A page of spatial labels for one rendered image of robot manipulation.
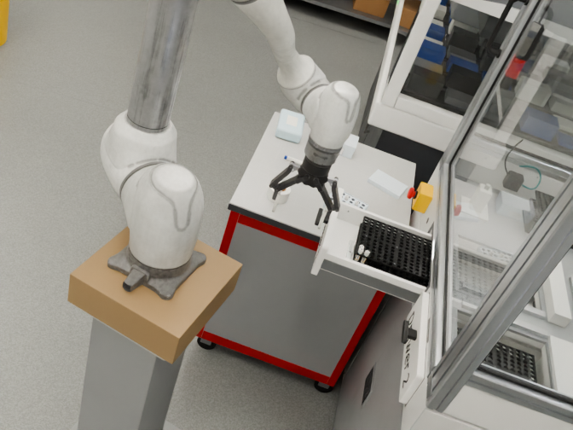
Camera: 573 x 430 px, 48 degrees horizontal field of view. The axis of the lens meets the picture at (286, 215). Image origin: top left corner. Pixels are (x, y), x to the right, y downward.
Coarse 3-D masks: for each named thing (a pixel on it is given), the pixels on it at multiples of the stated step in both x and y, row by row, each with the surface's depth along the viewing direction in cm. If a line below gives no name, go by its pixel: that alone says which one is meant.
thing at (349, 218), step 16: (352, 208) 194; (336, 224) 195; (352, 224) 198; (400, 224) 194; (336, 240) 190; (352, 240) 192; (336, 256) 176; (352, 256) 186; (336, 272) 178; (352, 272) 177; (368, 272) 176; (384, 272) 176; (384, 288) 178; (400, 288) 177; (416, 288) 176
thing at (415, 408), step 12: (432, 180) 218; (432, 204) 205; (420, 216) 216; (432, 216) 199; (420, 228) 209; (432, 228) 193; (432, 240) 187; (432, 264) 177; (420, 384) 148; (420, 396) 145; (408, 408) 151; (420, 408) 142; (408, 420) 147; (420, 420) 142; (432, 420) 141; (444, 420) 140; (456, 420) 140
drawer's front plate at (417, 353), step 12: (420, 300) 168; (420, 312) 164; (420, 324) 160; (420, 336) 157; (408, 348) 163; (420, 348) 154; (408, 360) 159; (420, 360) 151; (408, 372) 155; (420, 372) 148; (408, 384) 151; (408, 396) 152
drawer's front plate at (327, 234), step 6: (342, 192) 193; (330, 216) 184; (336, 216) 183; (330, 222) 180; (330, 228) 178; (324, 234) 181; (330, 234) 176; (324, 240) 174; (330, 240) 175; (318, 246) 188; (324, 246) 172; (324, 252) 173; (318, 258) 174; (318, 264) 176; (312, 270) 178; (318, 270) 177
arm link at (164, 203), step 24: (144, 168) 151; (168, 168) 145; (144, 192) 142; (168, 192) 141; (192, 192) 144; (144, 216) 143; (168, 216) 142; (192, 216) 145; (144, 240) 146; (168, 240) 145; (192, 240) 150; (168, 264) 151
